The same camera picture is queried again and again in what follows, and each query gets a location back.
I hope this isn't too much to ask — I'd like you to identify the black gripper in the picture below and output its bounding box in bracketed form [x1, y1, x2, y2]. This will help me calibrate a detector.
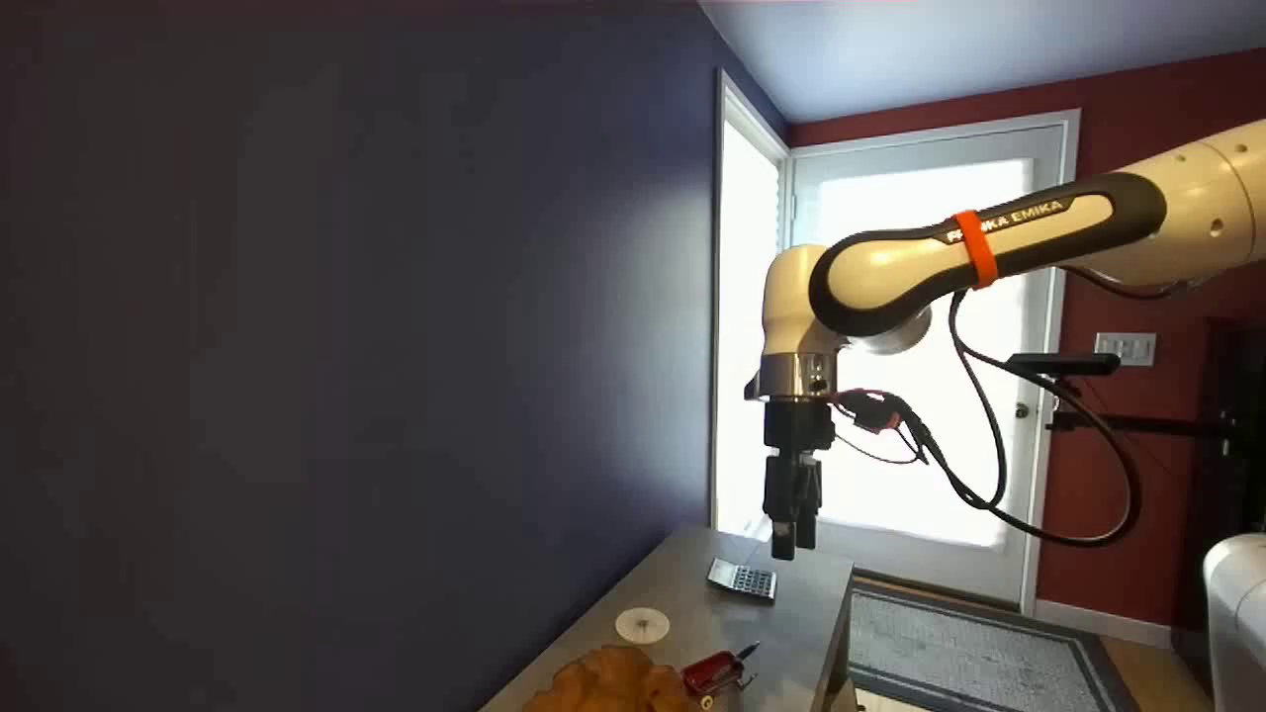
[759, 397, 839, 565]

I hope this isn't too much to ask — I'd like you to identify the grey desk calculator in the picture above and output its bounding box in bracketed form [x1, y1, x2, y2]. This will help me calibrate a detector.
[704, 554, 783, 608]

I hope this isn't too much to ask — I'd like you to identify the white glass door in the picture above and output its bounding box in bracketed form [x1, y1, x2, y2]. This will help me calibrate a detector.
[787, 109, 1085, 619]

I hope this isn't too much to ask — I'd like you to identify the white round spoked disc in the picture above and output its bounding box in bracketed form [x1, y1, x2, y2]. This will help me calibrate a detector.
[615, 607, 678, 649]

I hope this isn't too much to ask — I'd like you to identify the white side window panel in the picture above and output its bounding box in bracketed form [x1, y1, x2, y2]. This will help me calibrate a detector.
[710, 66, 796, 544]

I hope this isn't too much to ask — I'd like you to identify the irregular wooden burl slab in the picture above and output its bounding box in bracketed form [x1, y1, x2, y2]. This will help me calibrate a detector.
[523, 640, 704, 712]

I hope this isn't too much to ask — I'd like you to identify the dark brown door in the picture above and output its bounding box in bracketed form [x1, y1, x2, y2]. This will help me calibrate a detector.
[1174, 313, 1266, 640]

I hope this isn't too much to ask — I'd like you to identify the small wrist camera box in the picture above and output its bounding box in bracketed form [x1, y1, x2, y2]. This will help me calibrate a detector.
[827, 384, 924, 446]

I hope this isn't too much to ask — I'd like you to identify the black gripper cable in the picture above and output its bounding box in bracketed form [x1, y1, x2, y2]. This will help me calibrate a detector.
[907, 283, 1144, 549]

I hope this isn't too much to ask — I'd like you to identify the orange strap on forearm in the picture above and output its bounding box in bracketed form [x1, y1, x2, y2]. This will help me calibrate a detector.
[951, 205, 1007, 292]

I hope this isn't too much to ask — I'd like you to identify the white wall switch plate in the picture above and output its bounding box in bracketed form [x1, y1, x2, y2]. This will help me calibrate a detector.
[1093, 327, 1165, 374]

